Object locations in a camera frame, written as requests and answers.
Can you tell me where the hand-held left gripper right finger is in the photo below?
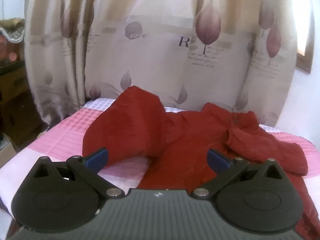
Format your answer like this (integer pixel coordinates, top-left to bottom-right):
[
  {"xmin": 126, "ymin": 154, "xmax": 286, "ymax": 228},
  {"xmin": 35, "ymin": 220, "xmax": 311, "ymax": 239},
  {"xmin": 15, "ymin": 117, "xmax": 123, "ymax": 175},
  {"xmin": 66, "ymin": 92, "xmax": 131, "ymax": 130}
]
[{"xmin": 191, "ymin": 148, "xmax": 287, "ymax": 201}]

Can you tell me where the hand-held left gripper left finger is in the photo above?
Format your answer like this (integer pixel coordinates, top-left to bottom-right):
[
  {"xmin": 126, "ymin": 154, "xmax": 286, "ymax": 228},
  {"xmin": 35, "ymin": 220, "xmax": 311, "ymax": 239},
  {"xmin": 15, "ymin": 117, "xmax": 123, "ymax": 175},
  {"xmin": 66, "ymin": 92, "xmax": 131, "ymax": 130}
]
[{"xmin": 32, "ymin": 147, "xmax": 126, "ymax": 201}]

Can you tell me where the red jacket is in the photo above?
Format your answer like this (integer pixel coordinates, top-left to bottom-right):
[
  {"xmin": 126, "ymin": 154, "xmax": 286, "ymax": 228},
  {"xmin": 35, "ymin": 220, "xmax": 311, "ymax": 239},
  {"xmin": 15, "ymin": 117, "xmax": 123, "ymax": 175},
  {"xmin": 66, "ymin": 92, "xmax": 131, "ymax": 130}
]
[{"xmin": 82, "ymin": 85, "xmax": 320, "ymax": 240}]

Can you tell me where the pink checked blanket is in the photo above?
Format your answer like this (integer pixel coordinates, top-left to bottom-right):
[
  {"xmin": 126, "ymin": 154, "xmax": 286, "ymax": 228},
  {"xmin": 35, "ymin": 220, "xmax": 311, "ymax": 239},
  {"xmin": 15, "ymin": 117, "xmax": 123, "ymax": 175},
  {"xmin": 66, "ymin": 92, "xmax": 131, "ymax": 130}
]
[{"xmin": 0, "ymin": 97, "xmax": 320, "ymax": 240}]

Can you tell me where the brown wooden cabinet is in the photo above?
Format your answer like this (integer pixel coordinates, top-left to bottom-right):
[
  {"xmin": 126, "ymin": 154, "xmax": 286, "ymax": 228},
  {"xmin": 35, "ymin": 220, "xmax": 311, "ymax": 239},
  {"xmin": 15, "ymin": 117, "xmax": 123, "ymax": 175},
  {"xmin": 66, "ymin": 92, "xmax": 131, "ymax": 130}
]
[{"xmin": 0, "ymin": 62, "xmax": 48, "ymax": 153}]

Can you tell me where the beige leaf print curtain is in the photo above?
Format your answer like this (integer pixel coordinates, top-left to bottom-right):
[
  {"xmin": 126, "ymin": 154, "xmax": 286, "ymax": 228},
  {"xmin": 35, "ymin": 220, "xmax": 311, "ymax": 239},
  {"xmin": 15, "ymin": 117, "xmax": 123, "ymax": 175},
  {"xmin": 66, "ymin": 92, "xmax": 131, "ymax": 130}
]
[{"xmin": 24, "ymin": 0, "xmax": 301, "ymax": 128}]

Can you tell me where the orange red patterned bag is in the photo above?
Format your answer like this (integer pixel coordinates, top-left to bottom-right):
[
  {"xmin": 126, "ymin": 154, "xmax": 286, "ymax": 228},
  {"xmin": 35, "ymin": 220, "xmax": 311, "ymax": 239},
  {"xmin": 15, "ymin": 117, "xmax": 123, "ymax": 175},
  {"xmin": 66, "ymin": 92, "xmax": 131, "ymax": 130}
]
[{"xmin": 0, "ymin": 35, "xmax": 25, "ymax": 66}]

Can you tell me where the white lace cloth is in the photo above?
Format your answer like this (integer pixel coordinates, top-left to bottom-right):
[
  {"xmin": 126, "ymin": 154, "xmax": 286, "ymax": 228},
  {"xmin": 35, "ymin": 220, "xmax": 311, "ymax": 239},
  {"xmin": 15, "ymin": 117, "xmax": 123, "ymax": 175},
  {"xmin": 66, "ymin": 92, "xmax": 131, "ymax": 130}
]
[{"xmin": 0, "ymin": 24, "xmax": 26, "ymax": 43}]

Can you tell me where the brown crumpled cloth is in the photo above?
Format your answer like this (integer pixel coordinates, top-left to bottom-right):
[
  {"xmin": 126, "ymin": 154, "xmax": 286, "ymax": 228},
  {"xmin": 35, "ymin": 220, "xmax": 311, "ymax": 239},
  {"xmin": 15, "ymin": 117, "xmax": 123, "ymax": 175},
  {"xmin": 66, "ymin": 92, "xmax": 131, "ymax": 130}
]
[{"xmin": 0, "ymin": 17, "xmax": 25, "ymax": 29}]

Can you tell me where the brown wooden window frame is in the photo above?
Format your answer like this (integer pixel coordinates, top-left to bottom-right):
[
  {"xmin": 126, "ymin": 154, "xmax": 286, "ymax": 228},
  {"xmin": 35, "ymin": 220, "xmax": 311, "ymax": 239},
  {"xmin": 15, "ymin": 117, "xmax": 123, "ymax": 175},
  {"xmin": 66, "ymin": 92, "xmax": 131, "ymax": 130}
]
[{"xmin": 294, "ymin": 0, "xmax": 316, "ymax": 74}]

